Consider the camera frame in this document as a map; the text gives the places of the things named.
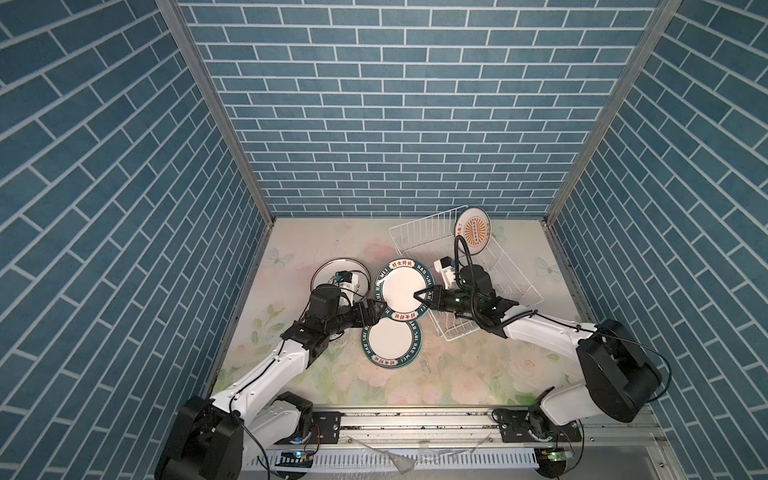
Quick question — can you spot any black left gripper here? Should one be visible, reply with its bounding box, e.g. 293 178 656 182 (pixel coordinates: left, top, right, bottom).
323 299 387 337

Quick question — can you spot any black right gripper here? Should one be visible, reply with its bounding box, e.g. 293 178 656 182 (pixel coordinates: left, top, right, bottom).
413 283 480 316

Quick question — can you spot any white wire dish rack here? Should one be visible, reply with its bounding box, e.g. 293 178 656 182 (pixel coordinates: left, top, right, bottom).
389 205 543 341

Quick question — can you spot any green rim small plate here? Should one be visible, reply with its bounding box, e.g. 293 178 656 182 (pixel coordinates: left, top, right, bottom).
361 318 422 369
374 258 435 322

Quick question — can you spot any large red character plate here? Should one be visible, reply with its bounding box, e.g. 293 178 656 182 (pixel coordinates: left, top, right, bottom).
310 258 371 294

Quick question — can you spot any red rim small plate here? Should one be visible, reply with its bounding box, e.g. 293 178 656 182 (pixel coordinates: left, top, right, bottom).
454 207 492 255

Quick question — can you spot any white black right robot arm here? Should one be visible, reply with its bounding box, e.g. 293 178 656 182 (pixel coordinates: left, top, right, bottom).
413 265 662 441

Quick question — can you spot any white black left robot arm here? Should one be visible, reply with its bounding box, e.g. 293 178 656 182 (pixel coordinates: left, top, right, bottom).
154 284 387 479

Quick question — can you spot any clear plastic piece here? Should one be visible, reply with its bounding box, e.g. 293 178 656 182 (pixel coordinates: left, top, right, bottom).
348 435 491 475

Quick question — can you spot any white vent grille strip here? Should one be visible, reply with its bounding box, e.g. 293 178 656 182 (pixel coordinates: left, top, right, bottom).
268 447 539 473

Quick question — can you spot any left green circuit board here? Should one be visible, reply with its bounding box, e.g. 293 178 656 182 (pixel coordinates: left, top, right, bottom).
274 450 315 470

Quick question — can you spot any green circuit board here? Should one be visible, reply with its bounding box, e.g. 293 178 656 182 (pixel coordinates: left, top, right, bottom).
274 450 315 470
536 447 573 468

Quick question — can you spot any right green circuit board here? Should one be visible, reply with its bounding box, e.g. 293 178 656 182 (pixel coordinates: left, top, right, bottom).
536 447 573 468

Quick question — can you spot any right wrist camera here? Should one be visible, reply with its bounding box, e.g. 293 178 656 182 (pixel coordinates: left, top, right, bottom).
434 256 458 290

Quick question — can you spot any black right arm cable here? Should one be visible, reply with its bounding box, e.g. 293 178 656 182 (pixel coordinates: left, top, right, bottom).
452 235 673 404

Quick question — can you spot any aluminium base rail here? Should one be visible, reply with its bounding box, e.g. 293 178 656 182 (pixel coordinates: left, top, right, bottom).
170 404 661 451

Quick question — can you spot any aluminium left corner post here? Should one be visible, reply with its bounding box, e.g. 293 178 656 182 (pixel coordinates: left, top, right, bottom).
154 0 276 226

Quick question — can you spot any aluminium corner post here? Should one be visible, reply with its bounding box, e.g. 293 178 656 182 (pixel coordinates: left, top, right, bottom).
154 0 276 226
544 0 685 224

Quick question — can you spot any aluminium right corner post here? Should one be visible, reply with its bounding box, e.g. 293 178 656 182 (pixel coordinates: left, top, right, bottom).
544 0 685 224

